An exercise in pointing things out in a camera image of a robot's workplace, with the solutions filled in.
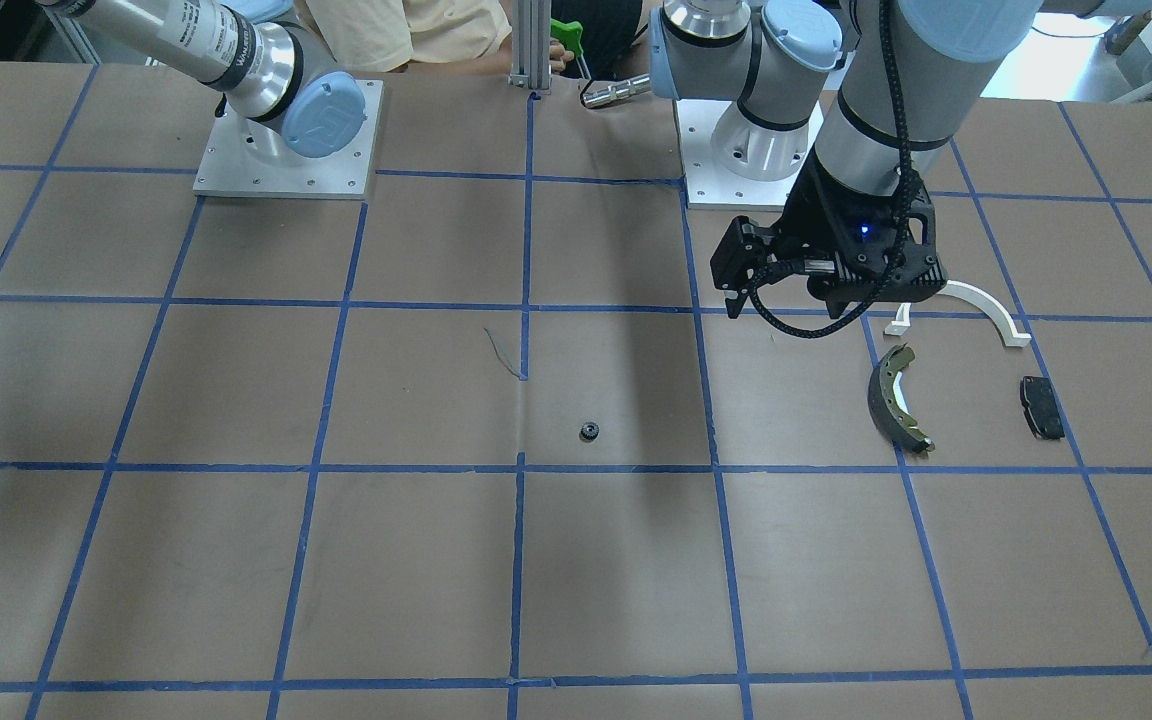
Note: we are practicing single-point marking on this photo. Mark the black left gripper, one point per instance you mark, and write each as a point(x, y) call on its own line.
point(804, 226)

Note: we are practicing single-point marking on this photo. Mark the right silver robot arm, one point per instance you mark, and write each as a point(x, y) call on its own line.
point(276, 73)

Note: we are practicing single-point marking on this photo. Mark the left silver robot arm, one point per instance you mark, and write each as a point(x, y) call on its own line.
point(916, 72)

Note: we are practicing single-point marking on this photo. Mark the white curved plastic part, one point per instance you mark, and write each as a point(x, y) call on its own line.
point(1009, 332)

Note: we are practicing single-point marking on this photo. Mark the olive brake shoe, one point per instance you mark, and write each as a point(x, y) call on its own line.
point(887, 407)

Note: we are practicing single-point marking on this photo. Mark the black brake pad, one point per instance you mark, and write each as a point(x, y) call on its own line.
point(1041, 408)

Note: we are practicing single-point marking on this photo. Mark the green handheld controller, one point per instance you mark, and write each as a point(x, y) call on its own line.
point(569, 34)

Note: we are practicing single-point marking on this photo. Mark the person in beige shirt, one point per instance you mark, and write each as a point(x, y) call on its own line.
point(449, 38)

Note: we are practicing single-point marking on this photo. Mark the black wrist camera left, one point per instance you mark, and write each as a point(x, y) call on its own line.
point(745, 257)

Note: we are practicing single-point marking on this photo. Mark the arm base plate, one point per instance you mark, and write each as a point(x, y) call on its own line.
point(243, 160)
point(731, 164)

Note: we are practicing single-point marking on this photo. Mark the aluminium frame post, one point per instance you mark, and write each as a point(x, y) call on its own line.
point(530, 42)

